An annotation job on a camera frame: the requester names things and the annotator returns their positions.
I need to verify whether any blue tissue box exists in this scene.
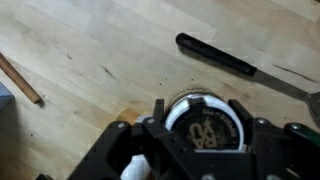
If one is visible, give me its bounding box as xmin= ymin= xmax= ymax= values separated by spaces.
xmin=0 ymin=82 xmax=15 ymax=112

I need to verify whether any long wooden spoon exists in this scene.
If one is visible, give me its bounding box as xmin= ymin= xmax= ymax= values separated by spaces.
xmin=0 ymin=52 xmax=43 ymax=105

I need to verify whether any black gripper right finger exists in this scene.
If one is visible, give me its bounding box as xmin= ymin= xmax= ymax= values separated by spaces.
xmin=228 ymin=99 xmax=254 ymax=141

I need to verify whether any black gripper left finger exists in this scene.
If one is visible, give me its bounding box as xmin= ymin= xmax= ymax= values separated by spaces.
xmin=151 ymin=98 xmax=166 ymax=129

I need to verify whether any metal spoon with black handle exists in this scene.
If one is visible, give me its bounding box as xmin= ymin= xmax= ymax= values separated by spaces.
xmin=175 ymin=32 xmax=320 ymax=126

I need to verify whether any round black-white dial object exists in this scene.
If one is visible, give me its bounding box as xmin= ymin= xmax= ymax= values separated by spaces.
xmin=164 ymin=88 xmax=247 ymax=154

